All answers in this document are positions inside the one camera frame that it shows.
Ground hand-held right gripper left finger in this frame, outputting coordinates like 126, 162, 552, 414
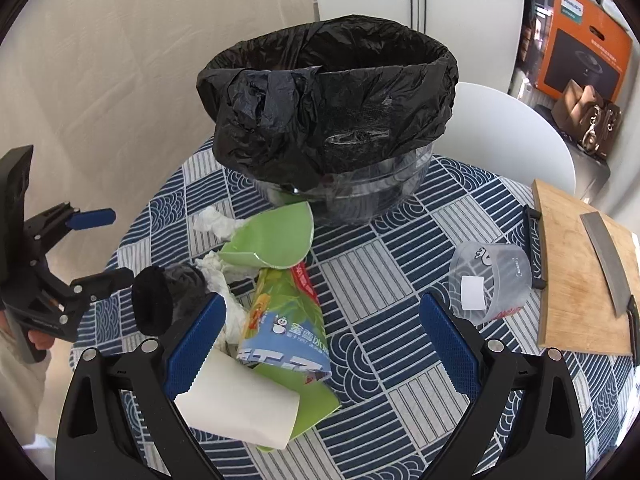
55, 292, 228, 480

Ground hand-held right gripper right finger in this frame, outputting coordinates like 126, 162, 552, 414
419, 292, 586, 480

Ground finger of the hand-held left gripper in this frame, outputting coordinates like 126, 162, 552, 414
22, 201, 117, 261
10, 259, 136, 344

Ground white tissue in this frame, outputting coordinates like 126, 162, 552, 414
194, 251, 253, 358
192, 206, 247, 242

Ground black fuzzy cloth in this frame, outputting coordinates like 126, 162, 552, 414
132, 264, 212, 337

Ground white paper cup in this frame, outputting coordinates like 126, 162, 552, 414
174, 347, 301, 451

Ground green snack packet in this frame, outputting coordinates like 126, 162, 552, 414
234, 260, 332, 387

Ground clear plastic trash bin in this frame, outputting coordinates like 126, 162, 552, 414
254, 139, 434, 227

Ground black-lined trash bin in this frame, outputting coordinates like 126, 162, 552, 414
196, 14, 460, 206

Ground person's left forearm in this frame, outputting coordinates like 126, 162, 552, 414
0, 310, 53, 448

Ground person's left hand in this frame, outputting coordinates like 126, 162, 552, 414
25, 327, 54, 354

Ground clear plastic cup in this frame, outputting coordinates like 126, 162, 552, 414
448, 241, 532, 324

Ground blue patterned tablecloth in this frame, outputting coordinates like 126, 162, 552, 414
75, 137, 640, 480

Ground wooden cutting board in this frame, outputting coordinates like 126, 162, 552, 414
522, 178, 640, 357

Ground beige fabric curtain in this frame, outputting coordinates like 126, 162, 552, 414
0, 0, 322, 441

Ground steel cleaver knife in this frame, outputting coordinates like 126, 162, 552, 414
580, 211, 640, 357

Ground dark grey suitcase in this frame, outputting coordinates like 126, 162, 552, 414
569, 144, 612, 207

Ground white chair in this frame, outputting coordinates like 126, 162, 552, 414
432, 82, 577, 200

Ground brown handbag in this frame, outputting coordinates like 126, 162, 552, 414
552, 79, 623, 159

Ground orange cardboard box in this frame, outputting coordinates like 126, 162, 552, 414
532, 0, 634, 107

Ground white wardrobe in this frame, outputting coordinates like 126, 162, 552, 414
302, 0, 526, 97

